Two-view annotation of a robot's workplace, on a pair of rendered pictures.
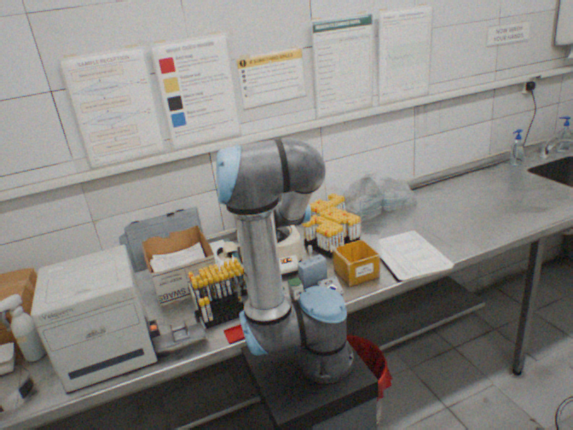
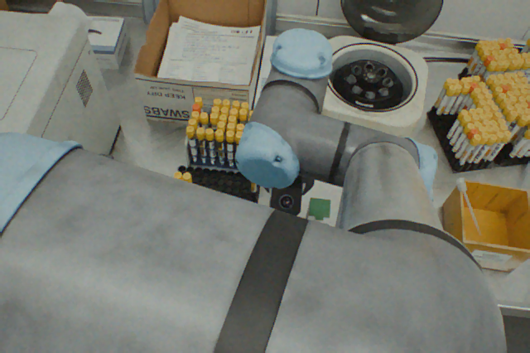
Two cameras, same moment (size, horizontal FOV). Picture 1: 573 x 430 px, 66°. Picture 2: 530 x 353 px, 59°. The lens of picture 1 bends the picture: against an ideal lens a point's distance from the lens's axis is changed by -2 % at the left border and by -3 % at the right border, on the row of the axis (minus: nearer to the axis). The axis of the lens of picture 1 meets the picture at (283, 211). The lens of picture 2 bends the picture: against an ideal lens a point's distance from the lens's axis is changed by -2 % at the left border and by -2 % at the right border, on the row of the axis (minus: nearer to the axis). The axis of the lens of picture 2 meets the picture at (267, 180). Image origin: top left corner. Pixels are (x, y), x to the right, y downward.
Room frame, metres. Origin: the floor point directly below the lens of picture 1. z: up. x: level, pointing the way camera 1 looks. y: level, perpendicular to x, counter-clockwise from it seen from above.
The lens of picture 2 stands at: (0.88, -0.02, 1.72)
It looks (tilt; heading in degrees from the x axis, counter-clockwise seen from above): 58 degrees down; 23
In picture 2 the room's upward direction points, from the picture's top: 4 degrees clockwise
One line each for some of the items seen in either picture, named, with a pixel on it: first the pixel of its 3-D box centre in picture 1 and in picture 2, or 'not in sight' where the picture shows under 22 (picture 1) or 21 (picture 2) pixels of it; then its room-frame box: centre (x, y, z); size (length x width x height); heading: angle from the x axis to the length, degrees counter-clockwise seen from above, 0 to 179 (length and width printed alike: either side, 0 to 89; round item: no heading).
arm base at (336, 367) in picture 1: (325, 348); not in sight; (0.93, -0.07, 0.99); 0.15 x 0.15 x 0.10
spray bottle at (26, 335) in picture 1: (20, 329); not in sight; (1.17, 0.89, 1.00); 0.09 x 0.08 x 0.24; 19
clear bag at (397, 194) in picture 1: (395, 190); not in sight; (1.99, -0.55, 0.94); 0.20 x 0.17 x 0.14; 91
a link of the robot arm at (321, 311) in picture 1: (321, 316); not in sight; (0.92, -0.06, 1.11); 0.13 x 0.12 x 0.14; 98
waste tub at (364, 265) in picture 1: (355, 263); (485, 226); (1.43, -0.25, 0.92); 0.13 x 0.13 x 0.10; 17
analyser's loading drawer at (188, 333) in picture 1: (173, 335); not in sight; (1.14, 0.40, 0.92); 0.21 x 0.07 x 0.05; 109
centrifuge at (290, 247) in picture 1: (270, 246); (364, 99); (1.61, 0.07, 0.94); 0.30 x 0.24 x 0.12; 10
